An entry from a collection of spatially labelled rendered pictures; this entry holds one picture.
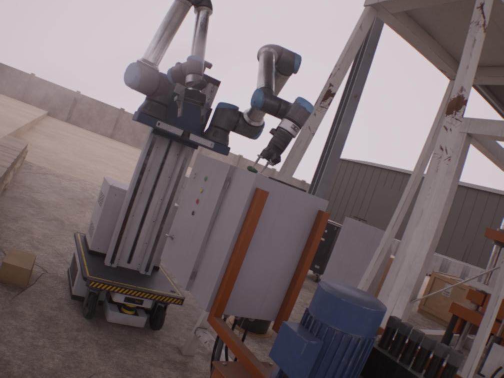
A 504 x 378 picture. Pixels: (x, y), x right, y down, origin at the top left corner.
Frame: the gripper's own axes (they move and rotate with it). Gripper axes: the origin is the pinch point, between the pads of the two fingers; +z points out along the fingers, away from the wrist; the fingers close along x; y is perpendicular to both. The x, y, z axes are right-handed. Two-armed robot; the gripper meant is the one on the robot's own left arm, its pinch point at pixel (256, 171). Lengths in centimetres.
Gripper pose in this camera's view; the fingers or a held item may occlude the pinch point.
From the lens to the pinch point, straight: 167.1
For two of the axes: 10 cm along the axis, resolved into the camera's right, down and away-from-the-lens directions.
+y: 4.4, 2.4, -8.7
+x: 7.0, 5.1, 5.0
